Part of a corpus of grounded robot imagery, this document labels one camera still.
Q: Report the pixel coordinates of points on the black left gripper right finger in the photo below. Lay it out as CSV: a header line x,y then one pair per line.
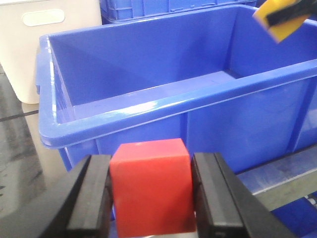
x,y
225,208

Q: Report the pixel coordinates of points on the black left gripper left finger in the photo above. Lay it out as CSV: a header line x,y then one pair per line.
x,y
79,207

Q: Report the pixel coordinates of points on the tall blue crate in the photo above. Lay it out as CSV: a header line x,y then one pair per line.
x,y
124,10

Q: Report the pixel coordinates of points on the red cube block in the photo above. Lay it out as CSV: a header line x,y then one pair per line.
x,y
152,188

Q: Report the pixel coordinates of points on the yellow studded toy brick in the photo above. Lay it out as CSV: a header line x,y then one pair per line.
x,y
281,31

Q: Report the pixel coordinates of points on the blue target bin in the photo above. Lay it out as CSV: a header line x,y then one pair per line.
x,y
134,55

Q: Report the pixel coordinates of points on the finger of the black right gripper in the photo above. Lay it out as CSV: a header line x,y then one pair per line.
x,y
291,11

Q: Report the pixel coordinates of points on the cream plastic bin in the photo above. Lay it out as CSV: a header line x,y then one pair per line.
x,y
23,22

